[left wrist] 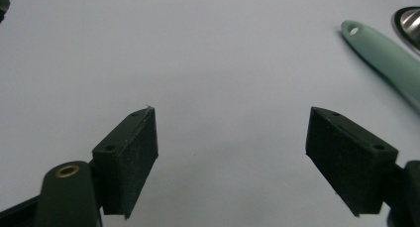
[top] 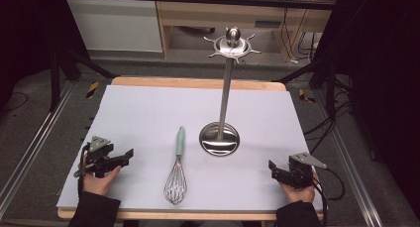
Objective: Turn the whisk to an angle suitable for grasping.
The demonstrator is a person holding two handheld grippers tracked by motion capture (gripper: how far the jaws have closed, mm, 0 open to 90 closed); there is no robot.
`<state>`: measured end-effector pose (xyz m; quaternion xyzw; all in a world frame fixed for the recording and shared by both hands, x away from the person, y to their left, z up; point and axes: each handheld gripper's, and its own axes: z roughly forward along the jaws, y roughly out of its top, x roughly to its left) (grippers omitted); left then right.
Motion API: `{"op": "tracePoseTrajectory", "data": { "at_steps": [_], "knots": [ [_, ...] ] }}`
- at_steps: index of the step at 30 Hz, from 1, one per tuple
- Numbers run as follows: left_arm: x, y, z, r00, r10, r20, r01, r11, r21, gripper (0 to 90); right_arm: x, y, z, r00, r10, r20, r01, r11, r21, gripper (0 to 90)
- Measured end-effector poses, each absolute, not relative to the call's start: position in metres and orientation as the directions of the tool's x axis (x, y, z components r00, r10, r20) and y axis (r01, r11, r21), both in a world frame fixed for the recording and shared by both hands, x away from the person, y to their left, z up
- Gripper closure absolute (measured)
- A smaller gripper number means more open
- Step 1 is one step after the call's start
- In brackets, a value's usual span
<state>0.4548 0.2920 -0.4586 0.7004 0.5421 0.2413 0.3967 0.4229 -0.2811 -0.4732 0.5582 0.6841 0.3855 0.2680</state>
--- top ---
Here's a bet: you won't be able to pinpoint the whisk with green handle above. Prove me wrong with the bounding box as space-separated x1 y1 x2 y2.
162 126 188 206

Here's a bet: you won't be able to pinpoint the white table mat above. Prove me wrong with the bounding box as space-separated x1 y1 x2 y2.
56 84 324 212

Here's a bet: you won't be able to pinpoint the floor cables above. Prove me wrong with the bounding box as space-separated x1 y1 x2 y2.
302 81 355 156

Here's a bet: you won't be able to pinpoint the person's right hand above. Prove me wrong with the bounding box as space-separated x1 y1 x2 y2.
279 167 321 205

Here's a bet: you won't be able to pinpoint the steel utensil stand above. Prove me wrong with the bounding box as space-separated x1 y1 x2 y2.
198 26 262 158

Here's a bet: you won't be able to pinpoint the black metal stand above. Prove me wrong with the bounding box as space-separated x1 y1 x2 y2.
49 48 118 112
271 59 351 119

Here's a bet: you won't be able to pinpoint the black cable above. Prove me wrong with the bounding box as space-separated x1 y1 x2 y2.
311 167 346 227
77 142 92 198

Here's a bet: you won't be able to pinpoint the white cabinet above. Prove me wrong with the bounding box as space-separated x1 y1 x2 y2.
65 0 163 54

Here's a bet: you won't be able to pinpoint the person's left hand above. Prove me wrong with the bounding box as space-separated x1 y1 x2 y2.
81 154 123 197

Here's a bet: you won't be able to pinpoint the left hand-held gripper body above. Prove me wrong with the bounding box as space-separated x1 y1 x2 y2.
73 135 131 178

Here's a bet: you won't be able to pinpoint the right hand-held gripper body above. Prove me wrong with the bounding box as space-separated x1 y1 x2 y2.
272 152 329 190

